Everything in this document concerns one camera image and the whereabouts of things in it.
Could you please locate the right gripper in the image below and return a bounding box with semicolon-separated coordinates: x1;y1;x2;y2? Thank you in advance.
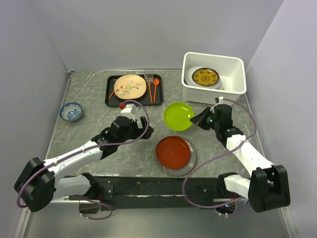
190;106;220;131

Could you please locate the lime green plate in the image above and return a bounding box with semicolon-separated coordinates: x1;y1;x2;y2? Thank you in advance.
163;102;194;131

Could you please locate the red-black lacquer plate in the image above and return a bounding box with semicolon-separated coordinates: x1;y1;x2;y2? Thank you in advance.
156;136;191;170

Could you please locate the yellow patterned plate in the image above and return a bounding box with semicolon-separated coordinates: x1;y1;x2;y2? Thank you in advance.
192;67;220;87

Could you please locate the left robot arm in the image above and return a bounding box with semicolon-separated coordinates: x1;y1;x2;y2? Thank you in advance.
14;116;154;212

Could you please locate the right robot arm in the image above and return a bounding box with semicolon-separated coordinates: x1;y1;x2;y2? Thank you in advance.
190;104;291;213

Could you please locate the white plastic bin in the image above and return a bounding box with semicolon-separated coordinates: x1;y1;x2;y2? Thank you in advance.
181;52;247;104

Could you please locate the black serving tray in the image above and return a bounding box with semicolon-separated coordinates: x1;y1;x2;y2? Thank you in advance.
105;74;164;108

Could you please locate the beige bird-pattern plate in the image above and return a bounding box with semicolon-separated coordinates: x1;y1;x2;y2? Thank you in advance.
113;74;147;100

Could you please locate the orange plastic spoon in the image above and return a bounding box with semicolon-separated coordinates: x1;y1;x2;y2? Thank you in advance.
153;78;160;98

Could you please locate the clear glass plate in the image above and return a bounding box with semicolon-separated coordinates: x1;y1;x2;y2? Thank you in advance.
154;138;197;177

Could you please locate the clear drinking glass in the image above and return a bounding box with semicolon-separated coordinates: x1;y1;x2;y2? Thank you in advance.
144;69;154;83

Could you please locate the blue white porcelain bowl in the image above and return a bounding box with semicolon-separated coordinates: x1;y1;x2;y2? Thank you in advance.
59;102;83;122

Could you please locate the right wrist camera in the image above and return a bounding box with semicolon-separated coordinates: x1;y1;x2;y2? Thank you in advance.
210;96;224;112

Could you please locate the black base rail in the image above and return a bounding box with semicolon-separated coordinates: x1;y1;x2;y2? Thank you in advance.
84;175;239;209

